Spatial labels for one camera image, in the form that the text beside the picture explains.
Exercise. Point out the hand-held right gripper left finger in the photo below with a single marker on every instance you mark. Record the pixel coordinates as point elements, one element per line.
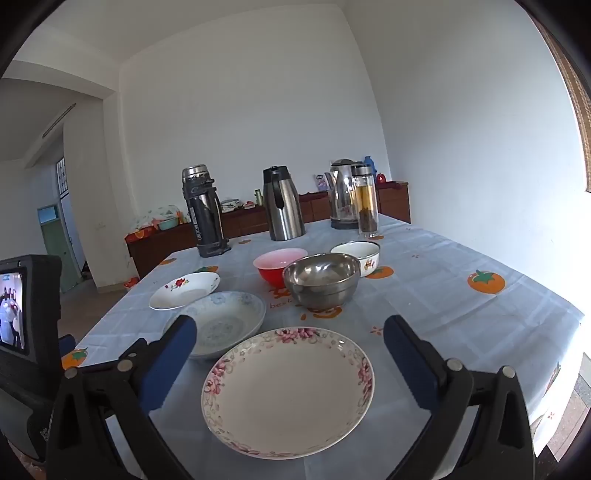
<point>168,369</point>

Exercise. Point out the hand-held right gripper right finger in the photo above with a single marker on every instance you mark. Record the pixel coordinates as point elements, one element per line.
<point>411,364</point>

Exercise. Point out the white plate red flower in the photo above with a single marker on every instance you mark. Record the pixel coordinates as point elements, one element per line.
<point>184,290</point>

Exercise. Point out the blue patterned plate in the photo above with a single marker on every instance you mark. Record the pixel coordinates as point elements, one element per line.
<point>231,318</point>

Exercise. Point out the white enamel bowl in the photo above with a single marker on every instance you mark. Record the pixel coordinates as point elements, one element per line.
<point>369,263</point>

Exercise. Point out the stainless steel bowl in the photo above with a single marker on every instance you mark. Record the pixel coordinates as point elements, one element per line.
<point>323,290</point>

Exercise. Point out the pink floral rim plate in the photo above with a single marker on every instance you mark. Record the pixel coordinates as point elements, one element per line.
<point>286,392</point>

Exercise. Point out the red plastic bowl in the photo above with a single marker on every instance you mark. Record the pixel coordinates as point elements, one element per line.
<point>272,275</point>

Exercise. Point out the green door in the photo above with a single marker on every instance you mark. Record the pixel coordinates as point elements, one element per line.
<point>55,249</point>

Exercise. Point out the persimmon print tablecloth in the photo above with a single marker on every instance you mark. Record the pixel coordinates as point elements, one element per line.
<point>461,314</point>

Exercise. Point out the orange cardboard box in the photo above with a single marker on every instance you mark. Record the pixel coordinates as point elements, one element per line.
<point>138,233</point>

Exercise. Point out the barred window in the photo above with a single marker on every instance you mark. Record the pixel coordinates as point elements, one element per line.
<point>62,177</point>

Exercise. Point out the brown wooden sideboard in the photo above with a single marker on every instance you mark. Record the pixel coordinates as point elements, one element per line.
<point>161,240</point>

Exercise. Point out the mesh food cover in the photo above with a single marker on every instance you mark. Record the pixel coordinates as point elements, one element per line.
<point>152,217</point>

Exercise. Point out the green basin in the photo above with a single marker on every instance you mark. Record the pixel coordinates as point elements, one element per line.
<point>168,224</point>

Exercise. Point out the dark worn thermos flask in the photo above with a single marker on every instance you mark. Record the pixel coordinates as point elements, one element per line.
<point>205,217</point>

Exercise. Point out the glass tea bottle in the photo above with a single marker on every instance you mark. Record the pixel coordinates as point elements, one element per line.
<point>367,203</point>

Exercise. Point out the pile of colourful cloths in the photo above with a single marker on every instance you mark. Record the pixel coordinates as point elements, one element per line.
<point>235,205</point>

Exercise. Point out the steel electric kettle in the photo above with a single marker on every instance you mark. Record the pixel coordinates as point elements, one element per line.
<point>340,198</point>

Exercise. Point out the ceiling tube light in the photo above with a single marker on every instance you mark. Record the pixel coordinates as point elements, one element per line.
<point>59,121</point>

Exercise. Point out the purple printed bag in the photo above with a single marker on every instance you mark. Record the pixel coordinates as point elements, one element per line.
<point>321,182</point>

